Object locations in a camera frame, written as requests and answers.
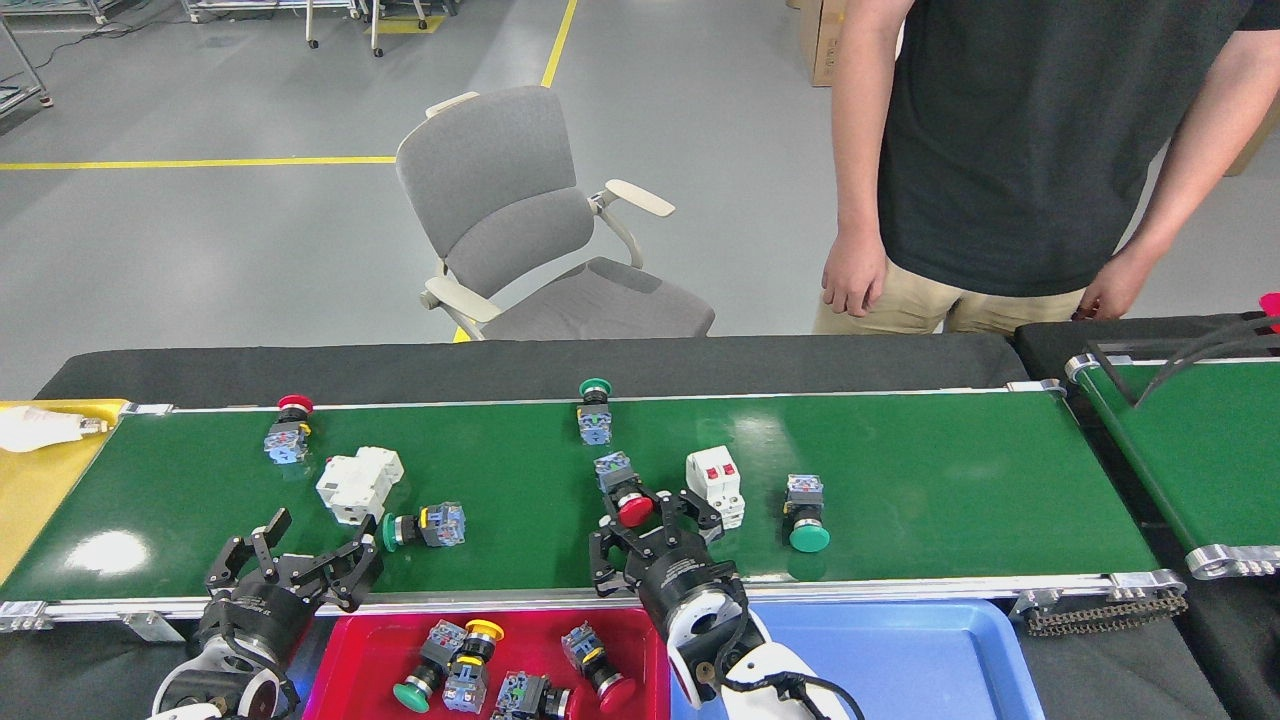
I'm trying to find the red plastic tray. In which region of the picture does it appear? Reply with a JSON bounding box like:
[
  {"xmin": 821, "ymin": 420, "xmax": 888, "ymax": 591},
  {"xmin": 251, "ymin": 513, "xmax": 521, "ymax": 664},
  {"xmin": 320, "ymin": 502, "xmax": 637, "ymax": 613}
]
[{"xmin": 303, "ymin": 607, "xmax": 671, "ymax": 720}]

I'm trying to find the short green conveyor belt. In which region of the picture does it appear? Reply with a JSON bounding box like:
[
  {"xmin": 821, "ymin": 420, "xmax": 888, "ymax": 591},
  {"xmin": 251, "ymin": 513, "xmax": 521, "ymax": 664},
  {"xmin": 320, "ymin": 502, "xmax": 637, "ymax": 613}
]
[{"xmin": 1063, "ymin": 352, "xmax": 1280, "ymax": 581}]

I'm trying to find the person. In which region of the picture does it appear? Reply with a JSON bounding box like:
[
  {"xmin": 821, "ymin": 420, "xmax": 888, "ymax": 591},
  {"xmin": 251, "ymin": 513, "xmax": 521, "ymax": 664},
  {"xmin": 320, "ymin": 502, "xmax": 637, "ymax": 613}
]
[{"xmin": 812, "ymin": 0, "xmax": 1280, "ymax": 336}]

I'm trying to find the silver conveyor mounting bracket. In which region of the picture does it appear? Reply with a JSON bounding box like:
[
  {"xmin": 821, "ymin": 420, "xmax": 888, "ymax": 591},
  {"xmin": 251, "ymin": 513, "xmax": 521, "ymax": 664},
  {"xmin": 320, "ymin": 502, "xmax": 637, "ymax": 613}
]
[{"xmin": 122, "ymin": 610, "xmax": 186, "ymax": 644}]

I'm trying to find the grey office chair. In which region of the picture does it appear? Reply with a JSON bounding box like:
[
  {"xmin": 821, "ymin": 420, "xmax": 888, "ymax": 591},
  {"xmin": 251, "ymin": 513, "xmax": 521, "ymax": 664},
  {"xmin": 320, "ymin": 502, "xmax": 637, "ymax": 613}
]
[{"xmin": 396, "ymin": 85, "xmax": 716, "ymax": 343}]

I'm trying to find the yellow push button switch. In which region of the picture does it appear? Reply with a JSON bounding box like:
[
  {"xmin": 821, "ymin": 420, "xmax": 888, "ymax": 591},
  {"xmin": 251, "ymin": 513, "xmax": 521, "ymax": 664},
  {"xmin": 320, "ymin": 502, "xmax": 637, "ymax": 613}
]
[{"xmin": 441, "ymin": 618, "xmax": 506, "ymax": 715}]

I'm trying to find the blue plastic tray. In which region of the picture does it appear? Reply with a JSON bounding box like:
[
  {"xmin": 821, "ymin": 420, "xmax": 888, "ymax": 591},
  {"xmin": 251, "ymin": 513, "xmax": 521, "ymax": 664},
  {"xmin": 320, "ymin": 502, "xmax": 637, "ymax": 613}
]
[{"xmin": 668, "ymin": 598, "xmax": 1046, "ymax": 720}]

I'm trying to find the person's right hand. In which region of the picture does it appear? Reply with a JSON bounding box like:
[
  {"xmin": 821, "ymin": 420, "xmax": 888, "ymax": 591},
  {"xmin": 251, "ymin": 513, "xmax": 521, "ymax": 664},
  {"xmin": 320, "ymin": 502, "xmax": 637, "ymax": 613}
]
[{"xmin": 821, "ymin": 228, "xmax": 890, "ymax": 319}]

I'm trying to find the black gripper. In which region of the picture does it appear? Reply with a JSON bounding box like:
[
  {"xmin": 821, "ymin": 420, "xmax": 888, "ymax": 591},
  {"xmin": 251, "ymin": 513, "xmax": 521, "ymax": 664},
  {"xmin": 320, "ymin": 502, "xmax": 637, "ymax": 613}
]
[
  {"xmin": 588, "ymin": 488, "xmax": 749, "ymax": 631},
  {"xmin": 193, "ymin": 507, "xmax": 386, "ymax": 673}
]

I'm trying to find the black conveyor guide bracket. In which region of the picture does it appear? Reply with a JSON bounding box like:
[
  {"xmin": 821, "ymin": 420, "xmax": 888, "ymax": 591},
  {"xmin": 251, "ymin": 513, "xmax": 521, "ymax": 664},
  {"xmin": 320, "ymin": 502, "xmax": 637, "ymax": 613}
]
[{"xmin": 1085, "ymin": 315, "xmax": 1280, "ymax": 409}]

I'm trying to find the person's left hand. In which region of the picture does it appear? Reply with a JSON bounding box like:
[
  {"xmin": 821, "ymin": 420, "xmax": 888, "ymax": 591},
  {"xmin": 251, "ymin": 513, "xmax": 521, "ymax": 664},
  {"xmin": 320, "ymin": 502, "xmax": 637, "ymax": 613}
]
[{"xmin": 1075, "ymin": 250, "xmax": 1161, "ymax": 322}]

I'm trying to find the black conveyor drive chain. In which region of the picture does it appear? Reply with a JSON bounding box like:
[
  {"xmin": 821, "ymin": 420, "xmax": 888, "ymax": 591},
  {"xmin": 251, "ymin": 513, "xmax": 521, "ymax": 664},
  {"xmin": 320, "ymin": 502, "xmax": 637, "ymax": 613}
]
[{"xmin": 1010, "ymin": 585, "xmax": 1189, "ymax": 638}]

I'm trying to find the yellow plastic bin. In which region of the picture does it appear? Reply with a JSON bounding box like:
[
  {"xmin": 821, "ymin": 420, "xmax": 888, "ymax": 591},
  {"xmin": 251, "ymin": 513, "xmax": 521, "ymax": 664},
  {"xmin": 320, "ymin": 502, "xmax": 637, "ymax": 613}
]
[{"xmin": 0, "ymin": 400, "xmax": 129, "ymax": 586}]

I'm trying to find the long green conveyor belt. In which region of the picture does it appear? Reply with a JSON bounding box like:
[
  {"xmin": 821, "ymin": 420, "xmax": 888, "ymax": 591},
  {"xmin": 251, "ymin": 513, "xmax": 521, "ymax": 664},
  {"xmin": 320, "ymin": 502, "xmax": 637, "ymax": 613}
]
[{"xmin": 0, "ymin": 380, "xmax": 1189, "ymax": 633}]

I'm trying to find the white circuit breaker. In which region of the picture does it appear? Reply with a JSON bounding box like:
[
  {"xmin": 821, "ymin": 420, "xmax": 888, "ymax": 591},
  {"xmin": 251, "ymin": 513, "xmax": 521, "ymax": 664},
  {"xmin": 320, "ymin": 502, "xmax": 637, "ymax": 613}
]
[{"xmin": 315, "ymin": 446, "xmax": 406, "ymax": 527}]

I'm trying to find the white plastic part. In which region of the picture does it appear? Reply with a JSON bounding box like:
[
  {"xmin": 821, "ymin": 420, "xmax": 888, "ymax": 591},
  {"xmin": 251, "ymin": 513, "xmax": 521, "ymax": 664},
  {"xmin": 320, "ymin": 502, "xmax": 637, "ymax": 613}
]
[{"xmin": 0, "ymin": 405, "xmax": 109, "ymax": 453}]

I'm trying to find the white breaker with red toggles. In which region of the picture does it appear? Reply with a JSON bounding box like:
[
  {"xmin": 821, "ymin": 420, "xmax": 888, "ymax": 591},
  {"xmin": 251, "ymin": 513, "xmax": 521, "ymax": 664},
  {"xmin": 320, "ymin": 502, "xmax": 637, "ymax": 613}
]
[{"xmin": 685, "ymin": 446, "xmax": 747, "ymax": 531}]

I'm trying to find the brown cardboard box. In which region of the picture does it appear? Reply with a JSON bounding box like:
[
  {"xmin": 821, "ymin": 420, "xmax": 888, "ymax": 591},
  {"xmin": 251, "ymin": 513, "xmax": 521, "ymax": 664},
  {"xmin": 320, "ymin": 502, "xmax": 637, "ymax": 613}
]
[{"xmin": 797, "ymin": 0, "xmax": 851, "ymax": 87}]

